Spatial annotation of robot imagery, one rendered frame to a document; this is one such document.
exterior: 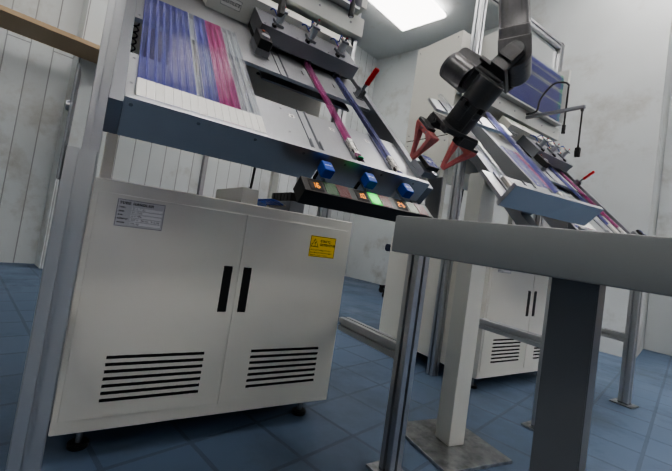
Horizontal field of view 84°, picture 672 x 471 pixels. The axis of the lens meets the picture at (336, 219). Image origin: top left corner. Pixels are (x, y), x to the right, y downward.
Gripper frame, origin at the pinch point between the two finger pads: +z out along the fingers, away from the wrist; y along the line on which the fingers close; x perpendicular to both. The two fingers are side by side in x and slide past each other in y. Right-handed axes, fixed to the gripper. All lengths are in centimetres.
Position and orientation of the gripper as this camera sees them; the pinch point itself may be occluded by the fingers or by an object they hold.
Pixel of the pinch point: (429, 160)
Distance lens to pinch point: 85.4
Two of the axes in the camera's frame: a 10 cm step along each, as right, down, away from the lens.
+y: -8.3, -1.5, -5.4
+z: -4.8, 6.9, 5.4
